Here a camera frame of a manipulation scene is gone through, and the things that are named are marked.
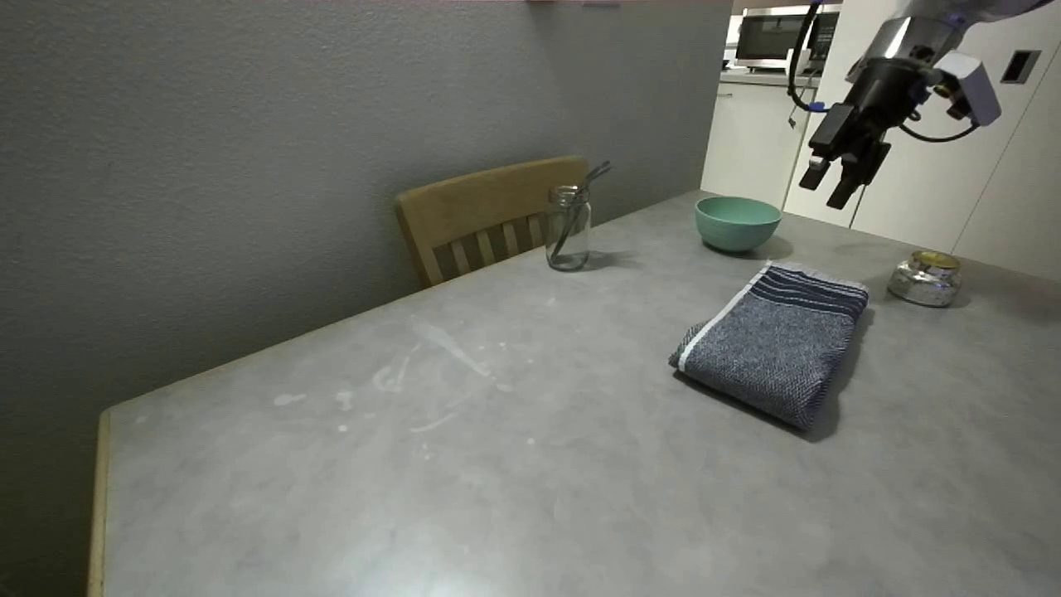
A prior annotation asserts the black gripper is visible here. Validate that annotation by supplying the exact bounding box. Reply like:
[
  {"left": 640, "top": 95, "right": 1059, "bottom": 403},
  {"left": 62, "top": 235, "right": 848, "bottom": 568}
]
[{"left": 798, "top": 56, "right": 930, "bottom": 207}]

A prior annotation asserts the grey striped towel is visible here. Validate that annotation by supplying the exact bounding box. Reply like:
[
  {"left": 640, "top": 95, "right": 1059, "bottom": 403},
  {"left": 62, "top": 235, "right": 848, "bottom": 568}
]
[{"left": 669, "top": 263, "right": 869, "bottom": 426}]

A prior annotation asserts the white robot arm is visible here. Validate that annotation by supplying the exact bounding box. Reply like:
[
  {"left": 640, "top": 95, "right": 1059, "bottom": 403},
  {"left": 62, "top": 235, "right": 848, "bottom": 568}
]
[{"left": 798, "top": 0, "right": 1051, "bottom": 207}]

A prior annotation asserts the teal ceramic bowl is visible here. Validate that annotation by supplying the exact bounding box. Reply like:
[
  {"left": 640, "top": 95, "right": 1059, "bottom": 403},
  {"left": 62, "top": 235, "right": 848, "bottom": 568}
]
[{"left": 697, "top": 195, "right": 779, "bottom": 250}]

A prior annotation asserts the microwave oven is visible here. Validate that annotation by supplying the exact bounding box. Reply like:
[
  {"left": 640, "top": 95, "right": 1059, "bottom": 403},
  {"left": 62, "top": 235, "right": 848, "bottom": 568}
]
[{"left": 737, "top": 3, "right": 839, "bottom": 75}]

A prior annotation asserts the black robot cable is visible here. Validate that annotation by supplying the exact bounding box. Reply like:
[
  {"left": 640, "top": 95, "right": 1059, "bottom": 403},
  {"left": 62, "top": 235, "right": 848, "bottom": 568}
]
[{"left": 785, "top": 0, "right": 981, "bottom": 145}]

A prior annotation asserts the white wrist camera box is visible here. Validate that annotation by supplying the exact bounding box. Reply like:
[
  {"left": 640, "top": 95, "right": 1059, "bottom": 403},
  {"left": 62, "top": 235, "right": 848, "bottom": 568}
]
[{"left": 935, "top": 54, "right": 1003, "bottom": 124}]

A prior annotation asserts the wooden chair by wall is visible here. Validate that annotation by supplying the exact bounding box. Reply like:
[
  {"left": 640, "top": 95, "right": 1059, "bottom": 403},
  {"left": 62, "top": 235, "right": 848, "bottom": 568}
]
[{"left": 397, "top": 156, "right": 587, "bottom": 286}]

